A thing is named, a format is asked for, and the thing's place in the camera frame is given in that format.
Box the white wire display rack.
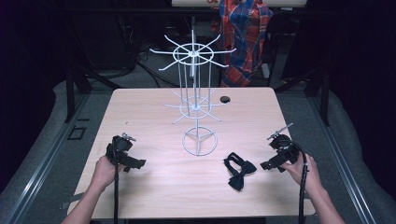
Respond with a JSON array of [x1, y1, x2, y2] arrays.
[[148, 29, 237, 157]]

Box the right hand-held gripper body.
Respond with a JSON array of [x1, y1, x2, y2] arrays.
[[266, 122, 302, 166]]

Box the person's left hand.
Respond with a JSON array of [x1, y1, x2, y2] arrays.
[[90, 154, 126, 191]]

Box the black floor cable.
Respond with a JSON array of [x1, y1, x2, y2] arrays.
[[135, 43, 180, 89]]

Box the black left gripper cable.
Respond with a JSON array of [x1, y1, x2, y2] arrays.
[[111, 136, 120, 224]]

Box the black metal stand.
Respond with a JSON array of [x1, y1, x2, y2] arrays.
[[63, 65, 123, 124], [273, 66, 332, 127]]

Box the black bow tie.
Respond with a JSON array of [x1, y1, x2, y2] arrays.
[[222, 151, 258, 192]]

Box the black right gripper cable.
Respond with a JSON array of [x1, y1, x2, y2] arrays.
[[289, 141, 310, 224]]

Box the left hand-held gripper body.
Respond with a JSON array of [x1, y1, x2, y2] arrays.
[[105, 132, 137, 166]]

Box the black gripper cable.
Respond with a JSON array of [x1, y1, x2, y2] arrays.
[[289, 141, 310, 224], [111, 136, 120, 224]]

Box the red blue plaid cloth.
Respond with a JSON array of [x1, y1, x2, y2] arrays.
[[210, 0, 275, 89]]

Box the person's right hand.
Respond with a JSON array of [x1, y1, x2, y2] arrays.
[[279, 153, 325, 196]]

